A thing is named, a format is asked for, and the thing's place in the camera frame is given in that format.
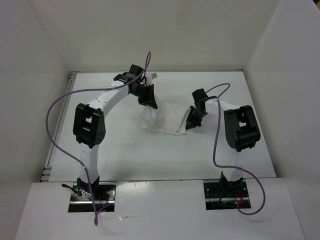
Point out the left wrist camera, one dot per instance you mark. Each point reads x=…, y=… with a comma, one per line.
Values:
x=149, y=77

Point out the white pleated skirt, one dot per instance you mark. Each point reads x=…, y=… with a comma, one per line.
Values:
x=169, y=118

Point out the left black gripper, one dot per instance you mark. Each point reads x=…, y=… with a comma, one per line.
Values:
x=149, y=100

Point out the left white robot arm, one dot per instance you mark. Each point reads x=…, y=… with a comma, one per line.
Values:
x=89, y=120

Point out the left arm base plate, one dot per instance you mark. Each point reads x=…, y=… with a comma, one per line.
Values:
x=80, y=200

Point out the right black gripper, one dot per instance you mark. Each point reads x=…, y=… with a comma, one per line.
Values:
x=191, y=123

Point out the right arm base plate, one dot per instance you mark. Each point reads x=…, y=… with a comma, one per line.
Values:
x=217, y=199

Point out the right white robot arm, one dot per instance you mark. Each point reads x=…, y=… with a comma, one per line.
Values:
x=241, y=131

